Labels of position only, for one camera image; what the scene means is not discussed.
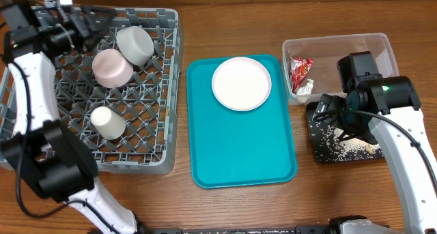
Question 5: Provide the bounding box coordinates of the white napkin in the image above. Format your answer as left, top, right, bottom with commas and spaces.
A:
296, 79, 314, 96

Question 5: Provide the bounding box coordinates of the red ketchup packet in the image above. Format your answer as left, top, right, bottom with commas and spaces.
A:
290, 57, 313, 93

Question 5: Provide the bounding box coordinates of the pink bowl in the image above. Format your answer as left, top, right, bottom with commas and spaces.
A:
91, 48, 133, 88

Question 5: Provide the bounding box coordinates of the grey bowl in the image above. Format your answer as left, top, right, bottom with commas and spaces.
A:
116, 26, 154, 65

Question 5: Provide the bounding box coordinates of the white round plate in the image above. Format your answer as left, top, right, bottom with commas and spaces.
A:
212, 57, 272, 112

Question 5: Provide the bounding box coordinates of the white paper cup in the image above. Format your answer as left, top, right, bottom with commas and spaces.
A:
90, 106, 126, 140

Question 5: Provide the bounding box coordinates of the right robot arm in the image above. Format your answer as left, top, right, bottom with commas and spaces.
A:
312, 76, 436, 233

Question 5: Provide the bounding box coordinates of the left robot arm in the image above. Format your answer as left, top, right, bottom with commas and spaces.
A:
1, 0, 147, 233

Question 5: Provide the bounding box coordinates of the black tray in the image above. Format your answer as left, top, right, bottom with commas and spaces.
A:
305, 102, 384, 164

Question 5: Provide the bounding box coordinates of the clear plastic bin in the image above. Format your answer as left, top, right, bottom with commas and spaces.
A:
282, 33, 399, 106

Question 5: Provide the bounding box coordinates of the teal plastic tray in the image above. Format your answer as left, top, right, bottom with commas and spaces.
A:
186, 54, 298, 188

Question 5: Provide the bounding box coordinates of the grey plastic dish rack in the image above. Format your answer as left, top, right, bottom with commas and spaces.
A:
0, 6, 184, 175

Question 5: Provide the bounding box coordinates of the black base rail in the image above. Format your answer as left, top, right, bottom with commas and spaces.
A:
150, 215, 404, 234

